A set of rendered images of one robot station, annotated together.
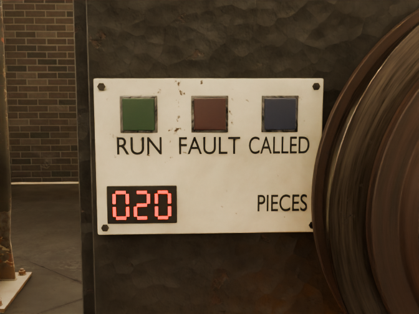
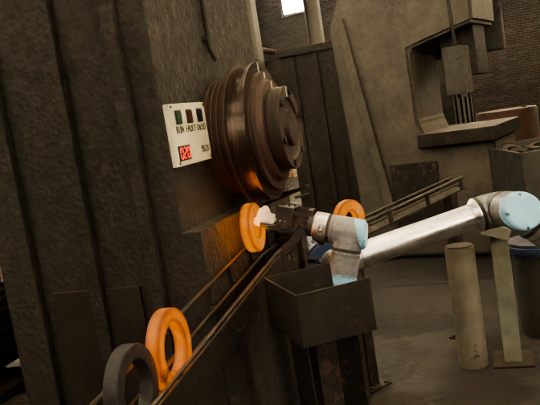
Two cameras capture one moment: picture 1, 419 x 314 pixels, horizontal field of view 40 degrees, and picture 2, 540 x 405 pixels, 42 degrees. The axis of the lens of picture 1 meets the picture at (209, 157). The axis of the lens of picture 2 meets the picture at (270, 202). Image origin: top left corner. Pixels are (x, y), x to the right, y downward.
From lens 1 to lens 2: 1.94 m
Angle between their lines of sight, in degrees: 69
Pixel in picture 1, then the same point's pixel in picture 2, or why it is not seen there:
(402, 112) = (251, 103)
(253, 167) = (198, 135)
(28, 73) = not seen: outside the picture
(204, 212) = (194, 153)
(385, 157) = (252, 116)
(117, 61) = (164, 98)
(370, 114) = (244, 105)
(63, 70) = not seen: outside the picture
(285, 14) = (188, 79)
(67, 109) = not seen: outside the picture
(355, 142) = (244, 113)
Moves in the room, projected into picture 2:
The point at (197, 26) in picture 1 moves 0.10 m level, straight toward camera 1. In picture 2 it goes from (175, 83) to (206, 78)
